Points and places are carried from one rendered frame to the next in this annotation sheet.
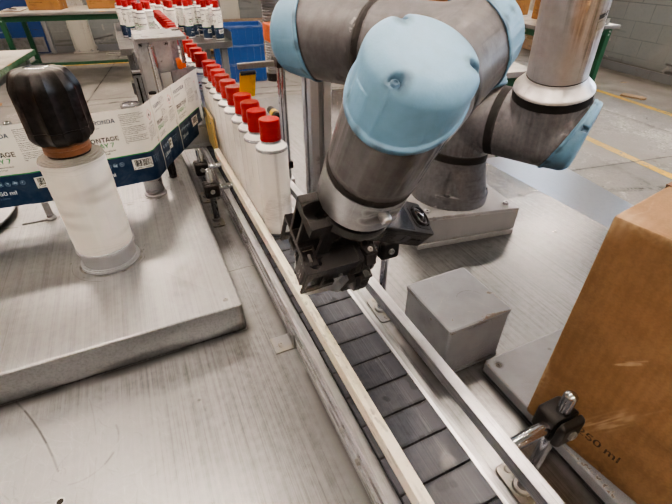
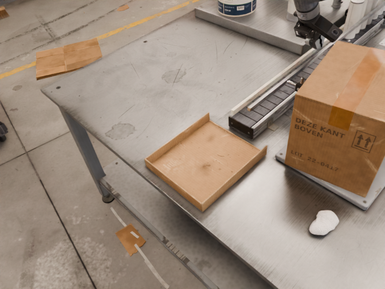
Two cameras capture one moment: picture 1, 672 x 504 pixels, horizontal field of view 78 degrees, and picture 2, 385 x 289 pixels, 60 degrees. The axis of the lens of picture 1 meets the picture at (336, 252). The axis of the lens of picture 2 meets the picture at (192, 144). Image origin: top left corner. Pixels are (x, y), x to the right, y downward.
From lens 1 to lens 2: 1.10 m
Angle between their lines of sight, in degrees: 56
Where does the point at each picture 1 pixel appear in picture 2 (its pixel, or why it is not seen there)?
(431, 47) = not seen: outside the picture
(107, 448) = (249, 53)
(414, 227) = (327, 32)
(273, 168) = (350, 8)
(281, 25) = not seen: outside the picture
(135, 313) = (281, 32)
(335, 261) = (302, 28)
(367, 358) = (305, 71)
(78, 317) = (271, 25)
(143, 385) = (267, 49)
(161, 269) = not seen: hidden behind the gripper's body
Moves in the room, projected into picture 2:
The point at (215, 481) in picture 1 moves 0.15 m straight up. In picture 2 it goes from (255, 69) to (257, 37)
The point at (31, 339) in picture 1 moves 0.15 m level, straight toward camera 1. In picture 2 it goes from (259, 24) to (250, 39)
